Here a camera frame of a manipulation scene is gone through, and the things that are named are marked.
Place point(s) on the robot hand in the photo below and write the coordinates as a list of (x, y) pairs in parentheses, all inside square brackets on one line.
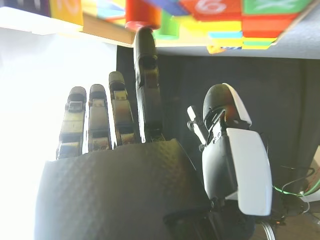
[(112, 195)]

